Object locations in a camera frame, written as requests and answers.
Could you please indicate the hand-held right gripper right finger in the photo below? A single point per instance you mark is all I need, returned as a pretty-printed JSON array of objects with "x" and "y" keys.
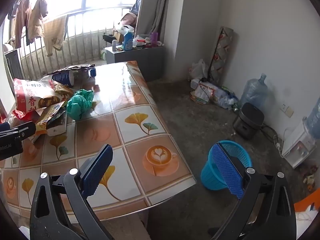
[{"x": 227, "y": 170}]

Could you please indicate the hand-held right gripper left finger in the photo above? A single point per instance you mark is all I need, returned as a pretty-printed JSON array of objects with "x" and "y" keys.
[{"x": 97, "y": 172}]

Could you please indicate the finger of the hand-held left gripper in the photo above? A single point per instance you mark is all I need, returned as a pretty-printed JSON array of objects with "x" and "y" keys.
[{"x": 26, "y": 130}]

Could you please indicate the small red wrapper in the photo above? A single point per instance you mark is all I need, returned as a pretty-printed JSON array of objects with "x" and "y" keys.
[{"x": 23, "y": 116}]

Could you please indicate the blue plastic waste basket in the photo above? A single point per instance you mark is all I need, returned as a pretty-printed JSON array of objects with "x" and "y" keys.
[{"x": 211, "y": 175}]

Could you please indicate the yellow snack packet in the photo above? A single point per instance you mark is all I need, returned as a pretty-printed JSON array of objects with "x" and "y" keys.
[{"x": 47, "y": 116}]

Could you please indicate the white and dark packet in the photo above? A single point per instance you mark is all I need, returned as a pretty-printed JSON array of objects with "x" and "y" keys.
[{"x": 57, "y": 126}]

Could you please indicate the large red snack bag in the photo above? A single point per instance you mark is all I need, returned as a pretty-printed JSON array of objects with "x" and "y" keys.
[{"x": 32, "y": 95}]

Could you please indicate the golden snack wrapper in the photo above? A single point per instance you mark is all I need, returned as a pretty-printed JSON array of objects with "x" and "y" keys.
[{"x": 62, "y": 90}]

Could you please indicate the green plastic bag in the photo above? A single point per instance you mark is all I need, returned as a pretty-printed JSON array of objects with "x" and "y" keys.
[{"x": 78, "y": 103}]

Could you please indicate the dark brown snack wrapper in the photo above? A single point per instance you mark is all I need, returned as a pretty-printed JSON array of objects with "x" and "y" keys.
[{"x": 75, "y": 68}]

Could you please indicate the clear bottle with blue cap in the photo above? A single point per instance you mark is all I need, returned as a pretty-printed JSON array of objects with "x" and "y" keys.
[{"x": 87, "y": 72}]

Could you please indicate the black rice cooker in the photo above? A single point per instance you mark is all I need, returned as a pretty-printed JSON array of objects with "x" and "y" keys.
[{"x": 248, "y": 120}]

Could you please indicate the pile of floor litter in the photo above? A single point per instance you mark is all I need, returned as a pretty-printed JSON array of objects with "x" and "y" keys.
[{"x": 212, "y": 92}]

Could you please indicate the empty blue water jug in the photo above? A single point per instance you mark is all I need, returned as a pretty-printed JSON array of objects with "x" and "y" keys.
[{"x": 253, "y": 92}]

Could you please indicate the orange cloth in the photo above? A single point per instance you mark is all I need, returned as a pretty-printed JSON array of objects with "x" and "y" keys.
[{"x": 306, "y": 202}]

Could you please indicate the blue water jug on dispenser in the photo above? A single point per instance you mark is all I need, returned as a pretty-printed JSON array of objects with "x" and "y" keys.
[{"x": 314, "y": 117}]

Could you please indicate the white plastic bag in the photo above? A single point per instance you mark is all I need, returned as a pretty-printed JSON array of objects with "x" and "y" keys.
[
  {"x": 125, "y": 28},
  {"x": 198, "y": 68}
]

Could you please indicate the metal balcony railing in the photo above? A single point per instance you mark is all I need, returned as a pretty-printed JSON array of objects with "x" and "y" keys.
[{"x": 82, "y": 40}]

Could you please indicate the green and white container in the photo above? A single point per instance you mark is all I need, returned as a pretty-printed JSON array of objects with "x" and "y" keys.
[{"x": 103, "y": 55}]

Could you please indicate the pinkish brown hanging garment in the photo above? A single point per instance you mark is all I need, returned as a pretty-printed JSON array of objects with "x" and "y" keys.
[{"x": 21, "y": 22}]

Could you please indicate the brown hanging jacket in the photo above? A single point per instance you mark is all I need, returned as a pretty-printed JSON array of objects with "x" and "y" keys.
[{"x": 37, "y": 15}]

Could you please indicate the grey cabinet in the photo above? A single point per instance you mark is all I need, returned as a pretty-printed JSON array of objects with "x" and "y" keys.
[{"x": 140, "y": 58}]

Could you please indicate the dark hanging garment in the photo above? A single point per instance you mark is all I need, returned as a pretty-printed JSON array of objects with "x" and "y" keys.
[{"x": 13, "y": 8}]

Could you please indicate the white spray can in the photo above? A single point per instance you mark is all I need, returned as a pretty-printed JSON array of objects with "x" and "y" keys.
[{"x": 114, "y": 45}]

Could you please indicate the black box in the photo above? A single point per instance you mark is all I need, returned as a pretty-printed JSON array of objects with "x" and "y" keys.
[{"x": 110, "y": 38}]

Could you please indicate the blue detergent bottle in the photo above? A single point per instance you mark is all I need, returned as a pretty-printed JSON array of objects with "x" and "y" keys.
[{"x": 128, "y": 41}]

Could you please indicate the purple cup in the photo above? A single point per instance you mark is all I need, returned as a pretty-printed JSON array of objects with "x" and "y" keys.
[{"x": 154, "y": 38}]

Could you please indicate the pinkish cloth bundle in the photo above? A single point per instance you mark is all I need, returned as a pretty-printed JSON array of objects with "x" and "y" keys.
[{"x": 128, "y": 18}]

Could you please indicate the grey curtain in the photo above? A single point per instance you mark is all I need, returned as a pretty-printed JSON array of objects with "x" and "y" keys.
[{"x": 155, "y": 5}]

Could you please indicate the wall socket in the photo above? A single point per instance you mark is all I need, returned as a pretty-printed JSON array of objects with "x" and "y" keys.
[{"x": 287, "y": 109}]

